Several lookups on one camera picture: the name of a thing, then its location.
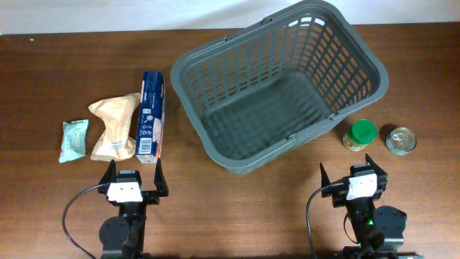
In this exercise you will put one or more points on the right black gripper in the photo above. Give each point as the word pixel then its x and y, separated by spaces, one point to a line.
pixel 340 194

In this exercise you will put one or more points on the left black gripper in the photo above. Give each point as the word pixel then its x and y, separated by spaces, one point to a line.
pixel 150 198

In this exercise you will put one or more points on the tan paper pouch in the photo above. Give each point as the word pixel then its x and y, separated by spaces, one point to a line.
pixel 116 114

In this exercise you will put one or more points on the green lidded jar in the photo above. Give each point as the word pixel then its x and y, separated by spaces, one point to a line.
pixel 360 135

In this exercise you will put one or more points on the silver tin can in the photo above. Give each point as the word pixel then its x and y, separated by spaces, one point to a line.
pixel 401 141

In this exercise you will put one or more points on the mint green wipes packet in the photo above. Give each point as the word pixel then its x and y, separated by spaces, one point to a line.
pixel 74 140

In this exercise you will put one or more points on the blue cardboard box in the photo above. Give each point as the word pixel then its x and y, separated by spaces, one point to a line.
pixel 151 118

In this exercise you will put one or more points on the grey plastic basket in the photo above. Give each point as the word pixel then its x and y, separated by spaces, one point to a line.
pixel 267 89

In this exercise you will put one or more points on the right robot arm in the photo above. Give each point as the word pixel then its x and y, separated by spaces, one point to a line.
pixel 378 230

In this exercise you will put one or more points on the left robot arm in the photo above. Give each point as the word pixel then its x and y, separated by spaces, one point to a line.
pixel 122 236

